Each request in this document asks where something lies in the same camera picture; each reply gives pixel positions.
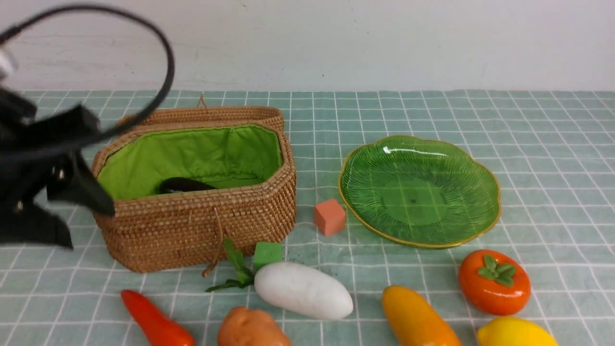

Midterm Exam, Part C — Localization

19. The yellow lemon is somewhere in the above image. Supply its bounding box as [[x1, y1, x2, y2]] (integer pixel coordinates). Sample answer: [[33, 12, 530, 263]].
[[477, 317, 558, 346]]

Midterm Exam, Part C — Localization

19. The green foam cube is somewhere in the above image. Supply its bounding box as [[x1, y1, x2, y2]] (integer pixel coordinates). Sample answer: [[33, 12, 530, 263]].
[[253, 242, 283, 272]]

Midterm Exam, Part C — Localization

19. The orange persimmon with green leaf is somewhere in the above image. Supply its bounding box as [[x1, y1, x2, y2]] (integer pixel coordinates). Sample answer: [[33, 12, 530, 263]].
[[458, 249, 531, 316]]

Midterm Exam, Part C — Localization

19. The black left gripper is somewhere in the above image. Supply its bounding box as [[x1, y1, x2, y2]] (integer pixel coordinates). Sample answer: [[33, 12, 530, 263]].
[[0, 88, 116, 249]]

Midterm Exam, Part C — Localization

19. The green checkered tablecloth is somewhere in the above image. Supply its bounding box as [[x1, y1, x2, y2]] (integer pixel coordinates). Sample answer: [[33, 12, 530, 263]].
[[0, 90, 615, 346]]

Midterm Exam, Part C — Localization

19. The red chili pepper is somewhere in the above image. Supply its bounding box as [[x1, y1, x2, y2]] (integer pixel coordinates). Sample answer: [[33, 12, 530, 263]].
[[120, 290, 196, 346]]

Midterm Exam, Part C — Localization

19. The green glass leaf plate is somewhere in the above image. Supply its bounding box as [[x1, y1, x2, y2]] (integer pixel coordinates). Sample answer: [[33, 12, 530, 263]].
[[338, 135, 502, 249]]

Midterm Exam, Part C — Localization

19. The brown potato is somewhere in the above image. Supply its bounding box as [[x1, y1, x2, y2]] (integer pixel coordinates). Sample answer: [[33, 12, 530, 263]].
[[217, 306, 292, 346]]

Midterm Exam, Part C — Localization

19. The orange foam cube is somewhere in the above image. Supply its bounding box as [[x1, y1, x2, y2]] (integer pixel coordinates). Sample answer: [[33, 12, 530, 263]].
[[313, 199, 346, 236]]

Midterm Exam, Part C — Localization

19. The orange yellow mango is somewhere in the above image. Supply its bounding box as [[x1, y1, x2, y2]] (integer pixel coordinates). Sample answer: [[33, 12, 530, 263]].
[[381, 285, 461, 346]]

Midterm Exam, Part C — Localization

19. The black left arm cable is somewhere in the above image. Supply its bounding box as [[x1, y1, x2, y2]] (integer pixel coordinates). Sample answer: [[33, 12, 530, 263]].
[[0, 4, 175, 145]]

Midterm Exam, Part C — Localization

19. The white radish with green leaves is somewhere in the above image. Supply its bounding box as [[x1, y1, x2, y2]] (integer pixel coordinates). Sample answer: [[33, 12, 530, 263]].
[[206, 238, 354, 321]]

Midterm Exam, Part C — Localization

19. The woven rattan basket green lining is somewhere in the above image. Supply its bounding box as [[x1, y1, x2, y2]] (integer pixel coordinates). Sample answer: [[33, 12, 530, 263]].
[[92, 122, 296, 273]]

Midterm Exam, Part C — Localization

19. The woven rattan basket lid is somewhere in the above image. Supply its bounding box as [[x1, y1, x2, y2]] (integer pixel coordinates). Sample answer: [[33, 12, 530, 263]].
[[140, 97, 285, 132]]

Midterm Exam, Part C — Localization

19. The dark purple eggplant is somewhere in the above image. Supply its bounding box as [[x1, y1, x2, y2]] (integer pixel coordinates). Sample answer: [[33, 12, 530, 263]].
[[158, 177, 217, 194]]

